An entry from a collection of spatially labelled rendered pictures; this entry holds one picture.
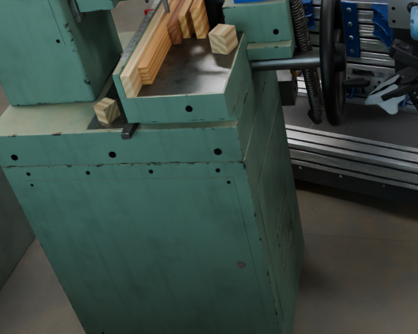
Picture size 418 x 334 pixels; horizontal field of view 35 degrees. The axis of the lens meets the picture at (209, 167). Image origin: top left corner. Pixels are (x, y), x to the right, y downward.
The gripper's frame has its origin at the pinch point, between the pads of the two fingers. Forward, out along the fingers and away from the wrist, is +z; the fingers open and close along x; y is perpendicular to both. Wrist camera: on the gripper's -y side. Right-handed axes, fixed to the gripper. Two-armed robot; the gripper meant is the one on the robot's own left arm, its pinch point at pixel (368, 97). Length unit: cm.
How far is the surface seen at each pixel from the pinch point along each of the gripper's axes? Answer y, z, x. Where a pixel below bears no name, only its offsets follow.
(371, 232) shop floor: 56, 38, 30
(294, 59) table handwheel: -17.9, 6.4, -4.9
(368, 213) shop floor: 55, 39, 39
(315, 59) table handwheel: -15.7, 2.7, -4.7
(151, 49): -39.8, 23.0, -19.6
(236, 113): -20.6, 14.4, -23.9
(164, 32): -39.9, 22.4, -13.1
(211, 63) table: -30.7, 14.7, -18.9
